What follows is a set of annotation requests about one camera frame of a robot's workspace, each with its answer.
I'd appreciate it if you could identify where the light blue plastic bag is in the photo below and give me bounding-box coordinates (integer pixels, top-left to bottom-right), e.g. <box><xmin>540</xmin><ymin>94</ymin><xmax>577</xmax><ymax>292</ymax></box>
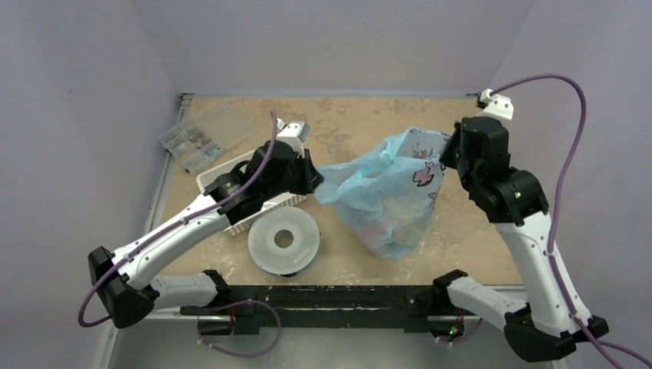
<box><xmin>314</xmin><ymin>128</ymin><xmax>451</xmax><ymax>259</ymax></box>

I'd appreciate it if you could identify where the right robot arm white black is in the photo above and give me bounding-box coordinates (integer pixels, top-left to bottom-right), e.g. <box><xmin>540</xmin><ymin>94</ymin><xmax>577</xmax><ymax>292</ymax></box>
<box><xmin>431</xmin><ymin>117</ymin><xmax>609</xmax><ymax>363</ymax></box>

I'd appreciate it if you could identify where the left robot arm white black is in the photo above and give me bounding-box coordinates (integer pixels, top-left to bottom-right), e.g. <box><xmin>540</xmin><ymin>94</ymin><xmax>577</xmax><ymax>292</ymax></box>
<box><xmin>88</xmin><ymin>140</ymin><xmax>324</xmax><ymax>328</ymax></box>

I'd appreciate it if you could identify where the white perforated plastic basket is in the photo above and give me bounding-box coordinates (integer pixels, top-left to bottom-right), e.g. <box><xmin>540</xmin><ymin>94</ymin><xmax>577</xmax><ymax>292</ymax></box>
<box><xmin>197</xmin><ymin>143</ymin><xmax>316</xmax><ymax>234</ymax></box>

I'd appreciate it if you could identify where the clear plastic screw organizer box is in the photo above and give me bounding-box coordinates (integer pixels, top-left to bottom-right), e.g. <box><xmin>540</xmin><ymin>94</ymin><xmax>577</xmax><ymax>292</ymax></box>
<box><xmin>159</xmin><ymin>103</ymin><xmax>257</xmax><ymax>174</ymax></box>

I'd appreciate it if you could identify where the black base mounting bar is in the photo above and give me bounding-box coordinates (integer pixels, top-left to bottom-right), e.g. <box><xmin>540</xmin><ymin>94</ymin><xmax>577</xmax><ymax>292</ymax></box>
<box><xmin>180</xmin><ymin>285</ymin><xmax>465</xmax><ymax>338</ymax></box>

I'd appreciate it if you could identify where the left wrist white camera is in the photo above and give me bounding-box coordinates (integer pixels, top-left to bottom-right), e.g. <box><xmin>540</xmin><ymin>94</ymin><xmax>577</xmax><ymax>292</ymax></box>
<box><xmin>276</xmin><ymin>119</ymin><xmax>310</xmax><ymax>158</ymax></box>

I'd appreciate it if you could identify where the wrist white camera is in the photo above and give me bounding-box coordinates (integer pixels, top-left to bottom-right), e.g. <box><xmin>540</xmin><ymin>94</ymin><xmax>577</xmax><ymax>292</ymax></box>
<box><xmin>476</xmin><ymin>88</ymin><xmax>514</xmax><ymax>124</ymax></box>
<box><xmin>276</xmin><ymin>119</ymin><xmax>310</xmax><ymax>158</ymax></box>

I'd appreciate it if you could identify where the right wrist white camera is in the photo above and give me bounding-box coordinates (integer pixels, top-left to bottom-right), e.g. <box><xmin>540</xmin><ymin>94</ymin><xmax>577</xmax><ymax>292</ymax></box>
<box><xmin>476</xmin><ymin>88</ymin><xmax>514</xmax><ymax>124</ymax></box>

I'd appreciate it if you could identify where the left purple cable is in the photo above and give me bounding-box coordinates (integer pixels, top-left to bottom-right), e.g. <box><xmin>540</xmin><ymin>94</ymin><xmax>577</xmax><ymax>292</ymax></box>
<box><xmin>77</xmin><ymin>109</ymin><xmax>278</xmax><ymax>328</ymax></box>

